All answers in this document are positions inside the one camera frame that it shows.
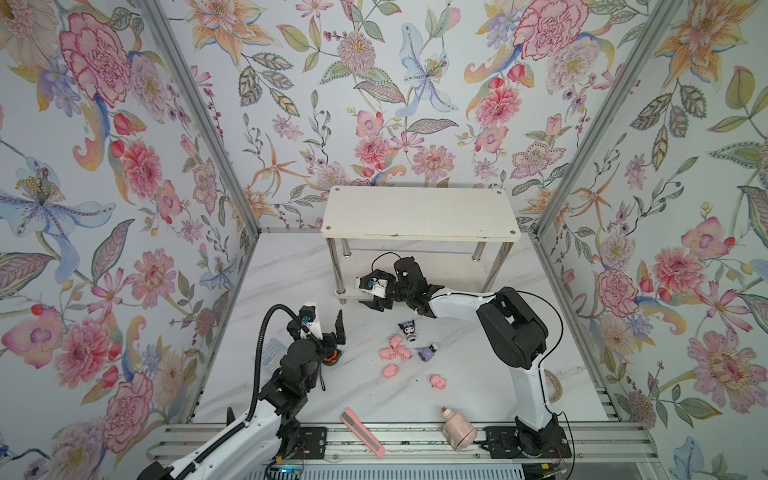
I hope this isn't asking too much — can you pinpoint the purple Kuromi figure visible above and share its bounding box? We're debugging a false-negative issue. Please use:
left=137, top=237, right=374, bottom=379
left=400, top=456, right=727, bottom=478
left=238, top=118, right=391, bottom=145
left=417, top=343, right=439, bottom=362

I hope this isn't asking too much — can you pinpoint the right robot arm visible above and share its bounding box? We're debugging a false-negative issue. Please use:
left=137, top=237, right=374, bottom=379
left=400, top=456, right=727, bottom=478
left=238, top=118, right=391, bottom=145
left=356, top=257, right=564, bottom=458

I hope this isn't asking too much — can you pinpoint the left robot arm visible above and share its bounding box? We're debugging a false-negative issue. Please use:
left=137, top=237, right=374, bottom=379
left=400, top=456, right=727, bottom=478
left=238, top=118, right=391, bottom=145
left=138, top=302, right=346, bottom=479

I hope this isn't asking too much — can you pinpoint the white two-tier shelf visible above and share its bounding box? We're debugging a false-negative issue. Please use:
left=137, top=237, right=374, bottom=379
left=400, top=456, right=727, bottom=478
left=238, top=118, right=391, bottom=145
left=322, top=186, right=522, bottom=303

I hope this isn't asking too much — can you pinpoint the orange black tape measure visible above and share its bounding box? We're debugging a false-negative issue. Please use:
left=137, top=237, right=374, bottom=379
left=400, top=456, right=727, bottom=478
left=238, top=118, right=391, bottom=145
left=318, top=349, right=342, bottom=391

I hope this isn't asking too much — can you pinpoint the pink toy cluster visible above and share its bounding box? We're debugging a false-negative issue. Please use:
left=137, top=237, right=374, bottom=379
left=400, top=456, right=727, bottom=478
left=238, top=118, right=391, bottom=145
left=378, top=334, right=413, bottom=361

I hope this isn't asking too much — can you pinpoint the small pink toy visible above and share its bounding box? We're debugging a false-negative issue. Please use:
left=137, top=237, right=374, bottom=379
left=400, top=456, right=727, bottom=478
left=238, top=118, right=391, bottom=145
left=382, top=364, right=399, bottom=379

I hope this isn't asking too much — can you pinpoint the pink utility knife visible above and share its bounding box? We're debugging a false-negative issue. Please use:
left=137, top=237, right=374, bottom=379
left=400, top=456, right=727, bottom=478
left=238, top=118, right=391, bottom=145
left=340, top=408, right=385, bottom=458

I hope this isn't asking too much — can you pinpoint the pink pig toy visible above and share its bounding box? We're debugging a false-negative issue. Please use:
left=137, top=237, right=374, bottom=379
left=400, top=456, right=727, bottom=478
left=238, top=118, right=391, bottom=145
left=429, top=374, right=447, bottom=390

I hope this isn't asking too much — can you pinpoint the pink glue bottle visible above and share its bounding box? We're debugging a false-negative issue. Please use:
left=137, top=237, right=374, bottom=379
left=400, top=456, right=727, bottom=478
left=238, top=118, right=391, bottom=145
left=442, top=407, right=477, bottom=451

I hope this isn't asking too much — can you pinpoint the masking tape roll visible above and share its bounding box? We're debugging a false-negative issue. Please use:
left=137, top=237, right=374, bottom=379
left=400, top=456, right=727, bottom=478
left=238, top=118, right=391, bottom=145
left=544, top=369, right=563, bottom=403

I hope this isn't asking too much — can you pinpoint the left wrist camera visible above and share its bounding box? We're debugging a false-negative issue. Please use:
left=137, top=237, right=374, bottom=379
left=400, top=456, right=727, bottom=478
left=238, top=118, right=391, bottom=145
left=298, top=302, right=322, bottom=339

